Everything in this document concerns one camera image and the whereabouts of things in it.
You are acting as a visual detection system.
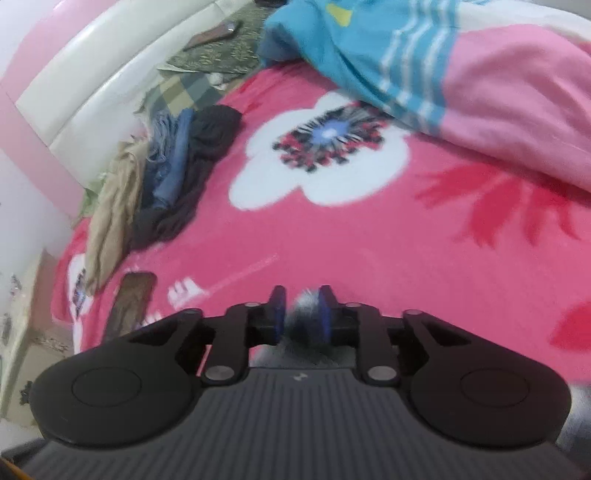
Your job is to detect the pink floral bed sheet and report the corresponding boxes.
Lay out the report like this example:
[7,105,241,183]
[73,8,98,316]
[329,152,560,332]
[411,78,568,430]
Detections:
[50,68,591,385]

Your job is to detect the dark flat object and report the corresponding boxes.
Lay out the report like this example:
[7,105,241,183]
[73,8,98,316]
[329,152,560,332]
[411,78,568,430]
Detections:
[181,21,244,52]

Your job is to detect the dark cloth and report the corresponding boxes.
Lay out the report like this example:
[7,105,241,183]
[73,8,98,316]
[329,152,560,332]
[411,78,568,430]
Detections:
[130,104,244,251]

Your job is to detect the light green cloth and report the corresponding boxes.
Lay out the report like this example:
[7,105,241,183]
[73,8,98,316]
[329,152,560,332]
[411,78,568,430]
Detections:
[78,184,108,219]

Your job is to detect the plaid green blanket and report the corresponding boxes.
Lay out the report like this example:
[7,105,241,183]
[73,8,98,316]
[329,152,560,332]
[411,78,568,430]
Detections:
[156,20,269,87]

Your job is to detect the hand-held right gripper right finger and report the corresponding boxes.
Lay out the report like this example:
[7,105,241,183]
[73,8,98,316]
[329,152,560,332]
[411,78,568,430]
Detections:
[318,285,472,387]

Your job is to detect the blue jeans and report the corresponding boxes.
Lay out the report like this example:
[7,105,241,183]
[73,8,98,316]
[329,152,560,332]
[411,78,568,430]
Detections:
[140,107,195,212]

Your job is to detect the smartphone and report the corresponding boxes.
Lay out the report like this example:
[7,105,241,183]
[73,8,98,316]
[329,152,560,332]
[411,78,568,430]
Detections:
[103,271,158,343]

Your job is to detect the green checked blanket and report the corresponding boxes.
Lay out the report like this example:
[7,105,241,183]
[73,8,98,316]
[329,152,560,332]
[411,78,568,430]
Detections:
[142,73,223,112]

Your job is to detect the black white plaid shirt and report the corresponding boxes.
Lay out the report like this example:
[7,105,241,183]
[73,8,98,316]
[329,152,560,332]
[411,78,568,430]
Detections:
[255,287,591,445]

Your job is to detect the pink white bed headboard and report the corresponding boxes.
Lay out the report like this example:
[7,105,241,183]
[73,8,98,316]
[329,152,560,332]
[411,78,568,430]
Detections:
[0,0,260,200]

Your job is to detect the pink and blue patterned quilt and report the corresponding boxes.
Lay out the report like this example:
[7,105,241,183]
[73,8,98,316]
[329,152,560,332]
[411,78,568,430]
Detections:
[259,0,591,195]

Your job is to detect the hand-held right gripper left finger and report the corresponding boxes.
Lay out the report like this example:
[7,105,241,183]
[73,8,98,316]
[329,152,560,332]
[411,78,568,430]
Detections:
[126,285,288,385]

